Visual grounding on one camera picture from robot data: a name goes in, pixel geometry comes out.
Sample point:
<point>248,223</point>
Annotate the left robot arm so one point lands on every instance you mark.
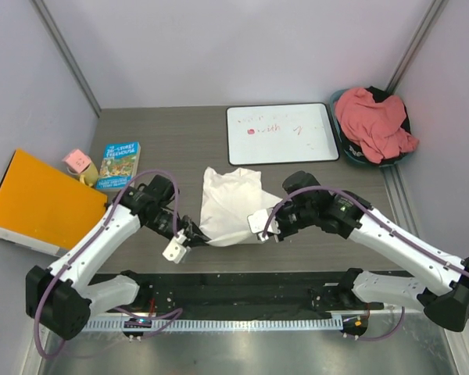
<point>62,297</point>

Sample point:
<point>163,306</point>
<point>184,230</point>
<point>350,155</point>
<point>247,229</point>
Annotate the white whiteboard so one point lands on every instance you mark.
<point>280,134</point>

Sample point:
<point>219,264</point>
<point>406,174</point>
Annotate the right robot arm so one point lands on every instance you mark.
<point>437,283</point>

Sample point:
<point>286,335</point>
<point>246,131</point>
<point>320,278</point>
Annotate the white slotted cable duct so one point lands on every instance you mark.
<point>124,324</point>

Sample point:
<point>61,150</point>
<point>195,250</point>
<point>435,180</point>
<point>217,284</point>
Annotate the pink t-shirt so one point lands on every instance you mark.
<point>371,125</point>

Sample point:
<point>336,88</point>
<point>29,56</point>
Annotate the yellow mug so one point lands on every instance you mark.
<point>88,177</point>

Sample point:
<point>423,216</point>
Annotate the teal laundry basket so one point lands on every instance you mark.
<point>348,152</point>

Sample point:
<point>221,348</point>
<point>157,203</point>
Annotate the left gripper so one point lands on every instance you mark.
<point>195,237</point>

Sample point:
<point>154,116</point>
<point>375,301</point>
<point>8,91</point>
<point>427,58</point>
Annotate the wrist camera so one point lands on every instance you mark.
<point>176,249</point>
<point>262,225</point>

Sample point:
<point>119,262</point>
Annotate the orange book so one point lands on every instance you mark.
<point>43,209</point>

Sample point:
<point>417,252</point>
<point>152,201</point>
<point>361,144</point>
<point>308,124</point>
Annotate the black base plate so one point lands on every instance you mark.
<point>212,294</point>

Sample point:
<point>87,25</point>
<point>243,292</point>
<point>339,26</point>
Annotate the white t-shirt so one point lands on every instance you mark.
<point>227,201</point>

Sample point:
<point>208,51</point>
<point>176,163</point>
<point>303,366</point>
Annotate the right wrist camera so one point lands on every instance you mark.
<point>262,225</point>

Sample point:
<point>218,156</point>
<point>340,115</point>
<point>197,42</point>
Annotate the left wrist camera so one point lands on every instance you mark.
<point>176,249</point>

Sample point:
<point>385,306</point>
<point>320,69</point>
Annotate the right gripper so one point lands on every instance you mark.
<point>284,231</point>

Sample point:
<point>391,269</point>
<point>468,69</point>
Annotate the blue treehouse book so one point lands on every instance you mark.
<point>119,166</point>

